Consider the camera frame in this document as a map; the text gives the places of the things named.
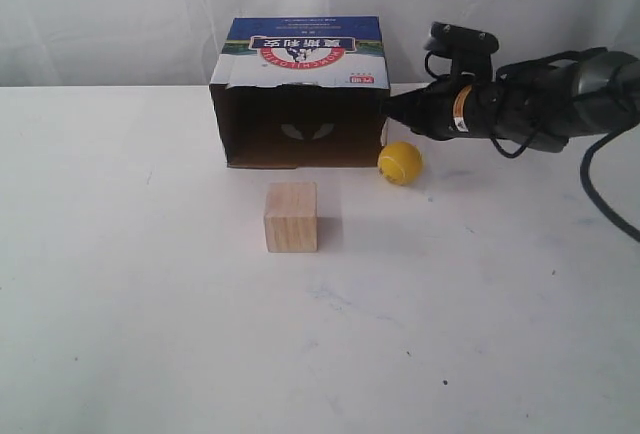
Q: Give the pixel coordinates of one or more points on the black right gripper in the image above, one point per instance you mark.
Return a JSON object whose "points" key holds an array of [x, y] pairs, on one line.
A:
{"points": [[495, 112]]}

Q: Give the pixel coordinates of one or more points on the light wooden cube block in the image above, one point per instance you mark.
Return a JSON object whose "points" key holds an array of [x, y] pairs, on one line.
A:
{"points": [[290, 217]]}

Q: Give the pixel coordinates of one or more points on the printed cardboard box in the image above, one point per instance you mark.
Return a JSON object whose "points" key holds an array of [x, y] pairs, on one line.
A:
{"points": [[291, 92]]}

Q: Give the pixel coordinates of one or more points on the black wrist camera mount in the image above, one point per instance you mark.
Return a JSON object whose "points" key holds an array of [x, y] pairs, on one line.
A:
{"points": [[468, 50]]}

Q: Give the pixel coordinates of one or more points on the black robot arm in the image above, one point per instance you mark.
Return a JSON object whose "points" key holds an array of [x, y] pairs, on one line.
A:
{"points": [[593, 92]]}

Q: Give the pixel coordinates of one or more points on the yellow tennis ball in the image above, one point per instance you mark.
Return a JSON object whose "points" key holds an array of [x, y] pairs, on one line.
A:
{"points": [[400, 163]]}

